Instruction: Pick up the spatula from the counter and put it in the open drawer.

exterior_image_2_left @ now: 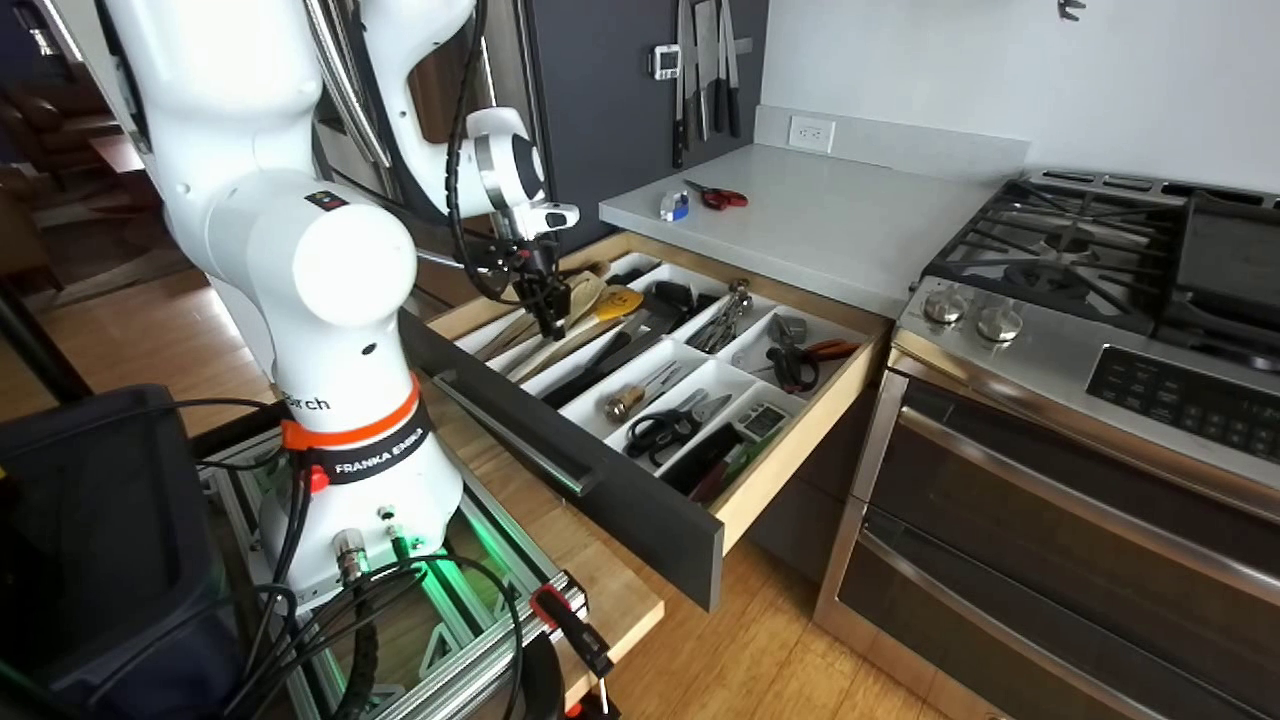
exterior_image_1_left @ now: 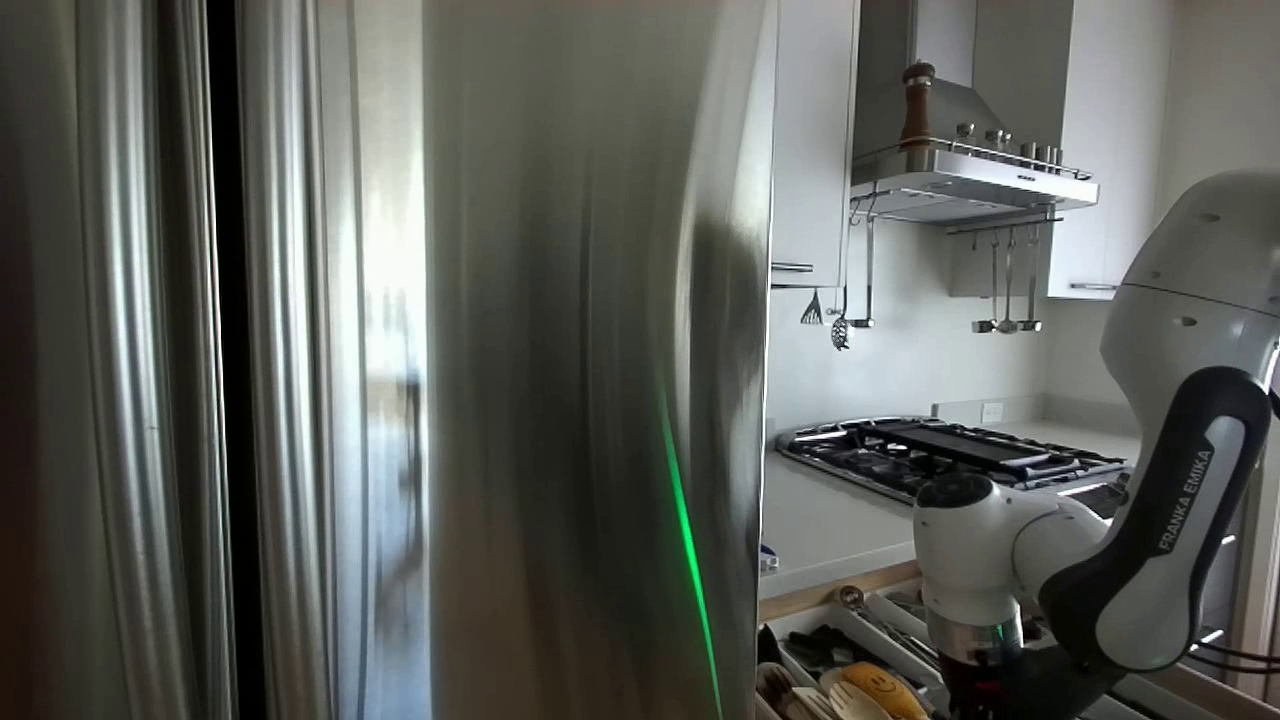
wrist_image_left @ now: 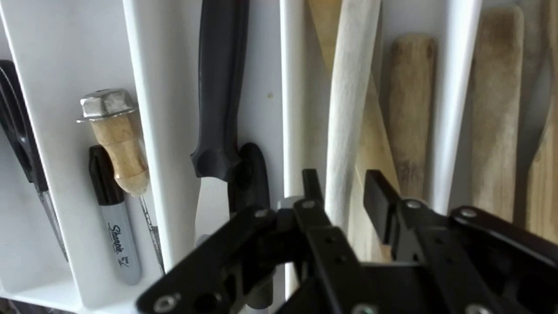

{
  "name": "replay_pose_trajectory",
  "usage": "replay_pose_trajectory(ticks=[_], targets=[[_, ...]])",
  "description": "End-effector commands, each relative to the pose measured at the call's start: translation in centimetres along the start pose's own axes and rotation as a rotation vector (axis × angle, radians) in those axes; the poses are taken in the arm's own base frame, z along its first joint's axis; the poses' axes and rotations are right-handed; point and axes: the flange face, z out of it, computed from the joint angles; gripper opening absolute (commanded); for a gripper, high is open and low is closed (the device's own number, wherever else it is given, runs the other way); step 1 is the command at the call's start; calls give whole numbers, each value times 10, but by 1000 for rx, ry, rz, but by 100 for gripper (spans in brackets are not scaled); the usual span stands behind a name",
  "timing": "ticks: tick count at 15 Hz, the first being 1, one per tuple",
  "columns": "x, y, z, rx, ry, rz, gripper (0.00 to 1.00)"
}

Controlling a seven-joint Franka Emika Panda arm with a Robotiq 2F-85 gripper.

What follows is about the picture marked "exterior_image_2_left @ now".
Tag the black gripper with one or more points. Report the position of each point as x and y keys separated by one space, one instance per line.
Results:
x=532 y=262

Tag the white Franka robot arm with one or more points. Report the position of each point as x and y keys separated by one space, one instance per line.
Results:
x=332 y=265

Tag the black plastic spatula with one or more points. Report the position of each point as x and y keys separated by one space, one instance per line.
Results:
x=658 y=313

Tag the white drawer organizer tray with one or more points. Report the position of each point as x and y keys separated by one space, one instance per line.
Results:
x=692 y=382

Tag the dark fronted wooden drawer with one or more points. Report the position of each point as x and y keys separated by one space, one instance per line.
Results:
x=642 y=514

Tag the wooden spoon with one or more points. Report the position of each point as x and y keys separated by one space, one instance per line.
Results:
x=567 y=348

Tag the small brass utensil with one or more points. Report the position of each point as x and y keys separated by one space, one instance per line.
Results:
x=625 y=397

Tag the blue and white round gadget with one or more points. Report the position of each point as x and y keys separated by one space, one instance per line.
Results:
x=676 y=207

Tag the metal tongs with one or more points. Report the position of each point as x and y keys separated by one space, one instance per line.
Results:
x=725 y=321

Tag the grey metal utensil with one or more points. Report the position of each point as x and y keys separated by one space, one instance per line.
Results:
x=789 y=324

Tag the wooden platform board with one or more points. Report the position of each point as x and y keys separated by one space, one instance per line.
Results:
x=586 y=562

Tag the red and black clamp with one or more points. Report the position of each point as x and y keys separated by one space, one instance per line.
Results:
x=574 y=627

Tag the silver stove knob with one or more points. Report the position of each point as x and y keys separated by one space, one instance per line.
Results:
x=945 y=304
x=996 y=321

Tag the stainless steel gas range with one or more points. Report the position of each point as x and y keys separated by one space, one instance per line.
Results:
x=1043 y=361

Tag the black bin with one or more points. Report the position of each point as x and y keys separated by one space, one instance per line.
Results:
x=106 y=562

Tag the black cast iron grate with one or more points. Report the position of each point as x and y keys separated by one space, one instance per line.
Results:
x=1054 y=244

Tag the black metal leg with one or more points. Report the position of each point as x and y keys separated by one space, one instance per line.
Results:
x=35 y=348

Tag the dark wooden furniture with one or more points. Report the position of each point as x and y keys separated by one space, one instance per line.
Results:
x=52 y=146

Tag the black stove griddle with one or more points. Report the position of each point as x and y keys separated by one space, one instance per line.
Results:
x=1225 y=262

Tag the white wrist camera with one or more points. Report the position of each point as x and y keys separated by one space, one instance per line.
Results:
x=553 y=218

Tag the wall mounted kitchen knife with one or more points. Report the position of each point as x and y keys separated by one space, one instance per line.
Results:
x=700 y=65
x=681 y=73
x=729 y=53

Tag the white wall outlet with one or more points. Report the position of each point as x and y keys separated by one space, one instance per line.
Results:
x=808 y=134

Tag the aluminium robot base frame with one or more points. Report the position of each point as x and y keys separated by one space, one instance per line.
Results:
x=455 y=654

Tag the metal wall hook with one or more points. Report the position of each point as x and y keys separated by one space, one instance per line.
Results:
x=1070 y=9

